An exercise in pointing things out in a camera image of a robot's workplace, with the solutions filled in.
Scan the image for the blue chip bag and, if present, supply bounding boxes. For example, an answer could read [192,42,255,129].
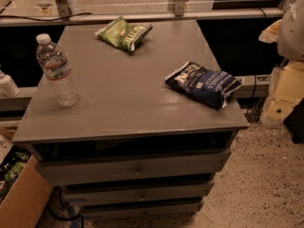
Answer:
[165,62,242,109]

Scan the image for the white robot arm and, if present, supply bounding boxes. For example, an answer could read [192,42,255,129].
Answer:
[258,0,304,62]

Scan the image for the green chip bag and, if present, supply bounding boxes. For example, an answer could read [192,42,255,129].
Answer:
[95,16,153,53]

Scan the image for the grey drawer cabinet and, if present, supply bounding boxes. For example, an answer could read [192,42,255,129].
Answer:
[14,21,248,220]

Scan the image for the clear plastic water bottle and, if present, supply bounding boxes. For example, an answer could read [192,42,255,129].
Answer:
[36,33,80,107]

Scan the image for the white bottle at left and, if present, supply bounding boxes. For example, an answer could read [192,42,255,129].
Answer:
[0,70,20,97]

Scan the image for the cardboard box with snacks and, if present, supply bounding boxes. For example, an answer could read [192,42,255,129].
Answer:
[0,127,54,228]

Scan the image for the black cable on rail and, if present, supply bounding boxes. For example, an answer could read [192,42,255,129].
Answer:
[0,11,93,23]

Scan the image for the black cable on floor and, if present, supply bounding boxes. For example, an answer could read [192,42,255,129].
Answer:
[46,187,84,228]

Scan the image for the metal frame rail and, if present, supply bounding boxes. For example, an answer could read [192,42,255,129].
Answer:
[0,0,283,27]

